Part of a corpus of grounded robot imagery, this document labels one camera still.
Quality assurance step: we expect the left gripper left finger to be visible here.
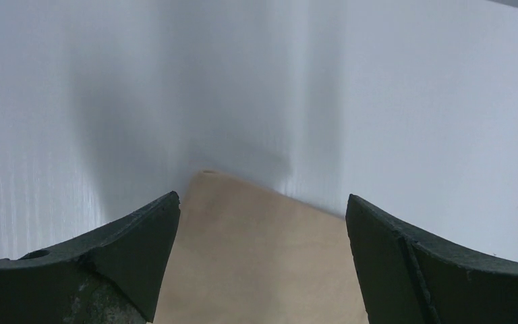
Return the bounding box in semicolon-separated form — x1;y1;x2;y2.
0;192;180;323

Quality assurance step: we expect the beige t shirt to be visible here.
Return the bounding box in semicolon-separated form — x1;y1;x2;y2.
154;171;368;323

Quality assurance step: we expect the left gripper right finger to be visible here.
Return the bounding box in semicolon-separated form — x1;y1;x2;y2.
346;195;518;323

